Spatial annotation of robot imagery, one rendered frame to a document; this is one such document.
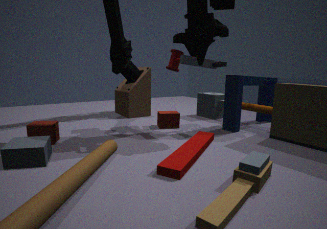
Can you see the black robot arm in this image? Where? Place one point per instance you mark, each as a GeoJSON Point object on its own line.
{"type": "Point", "coordinates": [120, 49]}

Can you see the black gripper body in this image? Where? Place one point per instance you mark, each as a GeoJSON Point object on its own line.
{"type": "Point", "coordinates": [198, 27]}

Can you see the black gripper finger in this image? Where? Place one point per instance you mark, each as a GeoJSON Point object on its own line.
{"type": "Point", "coordinates": [201, 46]}
{"type": "Point", "coordinates": [190, 47]}

